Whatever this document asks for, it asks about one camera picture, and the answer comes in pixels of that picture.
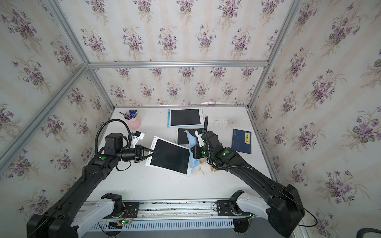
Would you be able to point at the white framed tablet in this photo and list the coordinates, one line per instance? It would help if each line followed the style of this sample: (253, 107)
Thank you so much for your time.
(182, 137)
(170, 157)

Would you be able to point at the blue framed drawing tablet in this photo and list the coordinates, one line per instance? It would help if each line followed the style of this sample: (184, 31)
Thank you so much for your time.
(187, 117)

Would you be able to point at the dark blue book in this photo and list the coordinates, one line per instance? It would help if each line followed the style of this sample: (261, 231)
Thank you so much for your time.
(242, 141)

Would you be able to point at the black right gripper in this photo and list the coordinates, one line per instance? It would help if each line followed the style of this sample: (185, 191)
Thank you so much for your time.
(196, 149)

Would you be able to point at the pink pen cup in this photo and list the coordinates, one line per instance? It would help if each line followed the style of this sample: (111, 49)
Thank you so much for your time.
(134, 123)

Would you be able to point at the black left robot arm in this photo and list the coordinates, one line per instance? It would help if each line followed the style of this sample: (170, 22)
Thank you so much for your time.
(59, 220)

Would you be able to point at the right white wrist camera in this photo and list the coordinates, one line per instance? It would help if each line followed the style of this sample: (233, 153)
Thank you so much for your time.
(200, 138)

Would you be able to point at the small green circuit board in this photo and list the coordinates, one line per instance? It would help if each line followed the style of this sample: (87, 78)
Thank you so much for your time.
(118, 225)

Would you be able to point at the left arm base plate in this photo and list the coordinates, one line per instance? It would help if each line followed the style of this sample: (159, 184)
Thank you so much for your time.
(129, 210)

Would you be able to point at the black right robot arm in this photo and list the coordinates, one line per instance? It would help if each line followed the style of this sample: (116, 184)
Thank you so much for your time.
(280, 205)

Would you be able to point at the light blue microfiber cloth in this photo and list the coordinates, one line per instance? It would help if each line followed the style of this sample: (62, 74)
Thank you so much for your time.
(192, 142)

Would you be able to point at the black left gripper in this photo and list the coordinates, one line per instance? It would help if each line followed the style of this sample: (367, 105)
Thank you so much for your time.
(139, 150)

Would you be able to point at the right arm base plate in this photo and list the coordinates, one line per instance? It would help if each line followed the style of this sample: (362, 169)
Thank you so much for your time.
(224, 209)

